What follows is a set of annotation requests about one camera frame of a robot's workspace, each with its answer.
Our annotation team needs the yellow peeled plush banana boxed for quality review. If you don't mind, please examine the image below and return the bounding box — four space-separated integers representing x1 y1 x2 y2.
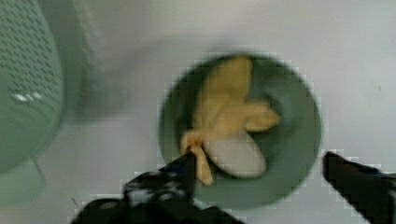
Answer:
180 56 280 186

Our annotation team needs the green perforated colander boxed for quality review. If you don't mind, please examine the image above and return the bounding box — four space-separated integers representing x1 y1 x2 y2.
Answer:
0 0 66 178

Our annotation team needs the green mug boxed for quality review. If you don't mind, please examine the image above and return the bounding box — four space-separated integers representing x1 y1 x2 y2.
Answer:
159 53 323 209

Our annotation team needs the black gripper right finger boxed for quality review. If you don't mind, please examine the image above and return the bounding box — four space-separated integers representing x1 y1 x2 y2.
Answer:
322 151 395 224

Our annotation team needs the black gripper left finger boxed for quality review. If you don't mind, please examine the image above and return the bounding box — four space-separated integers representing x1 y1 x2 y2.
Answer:
71 152 245 224

